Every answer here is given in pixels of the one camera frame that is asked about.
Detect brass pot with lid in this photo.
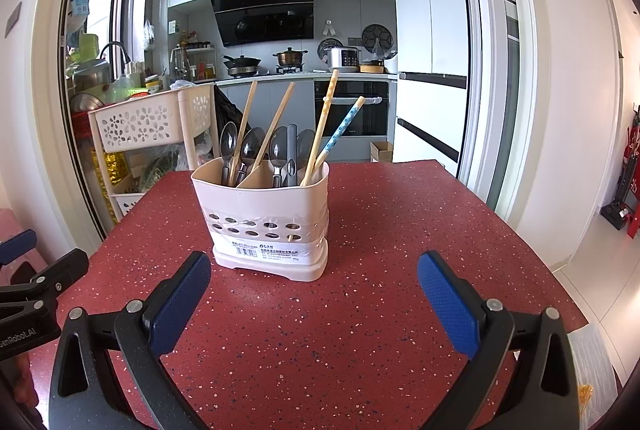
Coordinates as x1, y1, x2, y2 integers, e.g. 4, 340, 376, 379
272, 48, 309, 68

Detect grey patterned cloth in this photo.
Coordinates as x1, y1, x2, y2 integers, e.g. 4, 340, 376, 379
569, 324, 632, 430

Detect plain wooden chopstick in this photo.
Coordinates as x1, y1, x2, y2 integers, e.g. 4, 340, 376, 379
231, 80, 259, 187
248, 82, 297, 176

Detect black round wall plate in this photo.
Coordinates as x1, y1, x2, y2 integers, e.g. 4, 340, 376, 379
317, 38, 345, 61

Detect red plastic basket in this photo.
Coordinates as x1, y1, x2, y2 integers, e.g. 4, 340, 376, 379
70, 110, 96, 139

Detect black kitchen faucet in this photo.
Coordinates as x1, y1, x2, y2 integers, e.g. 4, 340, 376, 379
100, 42, 132, 76

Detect white refrigerator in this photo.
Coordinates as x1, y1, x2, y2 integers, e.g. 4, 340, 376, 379
381, 0, 474, 179

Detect grey lower cabinets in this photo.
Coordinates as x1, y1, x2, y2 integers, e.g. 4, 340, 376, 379
215, 77, 399, 163

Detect black range hood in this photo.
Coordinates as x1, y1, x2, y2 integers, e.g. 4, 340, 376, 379
209, 0, 316, 48

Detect black hanging bag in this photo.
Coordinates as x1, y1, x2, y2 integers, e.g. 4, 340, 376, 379
213, 84, 246, 141

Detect white spice rack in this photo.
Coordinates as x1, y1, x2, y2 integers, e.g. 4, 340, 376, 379
171, 42, 217, 83

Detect cream plastic utensil holder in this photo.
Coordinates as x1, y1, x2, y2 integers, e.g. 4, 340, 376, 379
191, 160, 331, 282

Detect blue patterned wooden chopstick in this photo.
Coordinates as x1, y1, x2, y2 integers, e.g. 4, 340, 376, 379
306, 96, 366, 179

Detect white kitchen door frame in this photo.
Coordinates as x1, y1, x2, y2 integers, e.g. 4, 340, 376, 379
31, 0, 540, 251

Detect black round divided tray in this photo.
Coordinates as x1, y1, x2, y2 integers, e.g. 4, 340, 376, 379
361, 24, 395, 52

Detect grey wall switch panel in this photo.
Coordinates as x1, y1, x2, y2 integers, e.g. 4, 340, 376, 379
4, 3, 24, 36

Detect steel bowl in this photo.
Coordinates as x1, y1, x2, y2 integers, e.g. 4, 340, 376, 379
70, 92, 106, 113

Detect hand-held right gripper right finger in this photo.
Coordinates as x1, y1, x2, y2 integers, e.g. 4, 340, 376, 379
417, 251, 596, 430

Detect person's left hand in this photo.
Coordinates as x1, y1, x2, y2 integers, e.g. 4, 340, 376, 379
0, 352, 40, 412

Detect bag of green vegetables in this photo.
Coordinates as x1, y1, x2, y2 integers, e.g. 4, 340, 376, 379
137, 144, 181, 191

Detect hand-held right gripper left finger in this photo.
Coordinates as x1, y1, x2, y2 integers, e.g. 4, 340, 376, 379
48, 251, 212, 430

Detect black built-in oven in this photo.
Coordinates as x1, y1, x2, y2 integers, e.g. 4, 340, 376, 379
313, 80, 390, 141

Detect gold foil package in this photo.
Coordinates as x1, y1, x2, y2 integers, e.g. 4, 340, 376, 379
90, 150, 132, 197

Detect red fire extinguisher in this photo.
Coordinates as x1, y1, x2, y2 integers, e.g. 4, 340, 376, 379
626, 119, 640, 237

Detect yellow floral wooden chopstick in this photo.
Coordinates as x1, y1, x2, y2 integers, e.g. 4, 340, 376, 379
300, 70, 341, 187

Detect silver rice cooker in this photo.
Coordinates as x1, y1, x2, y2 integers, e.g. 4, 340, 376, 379
325, 45, 362, 73

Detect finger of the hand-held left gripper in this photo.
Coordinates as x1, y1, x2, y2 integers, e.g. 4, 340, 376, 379
0, 230, 39, 267
0, 248, 90, 319

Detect black wok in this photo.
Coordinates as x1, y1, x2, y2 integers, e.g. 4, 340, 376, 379
222, 54, 263, 77

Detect cream plastic storage cart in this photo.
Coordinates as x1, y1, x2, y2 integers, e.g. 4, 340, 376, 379
88, 84, 217, 227

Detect small cardboard box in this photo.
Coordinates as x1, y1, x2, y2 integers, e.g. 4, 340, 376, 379
370, 141, 395, 166

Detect grey handled plastic utensil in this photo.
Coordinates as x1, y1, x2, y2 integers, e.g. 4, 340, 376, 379
286, 124, 299, 189

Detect black upright floor cleaner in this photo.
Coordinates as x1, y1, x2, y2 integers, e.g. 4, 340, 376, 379
600, 150, 637, 231

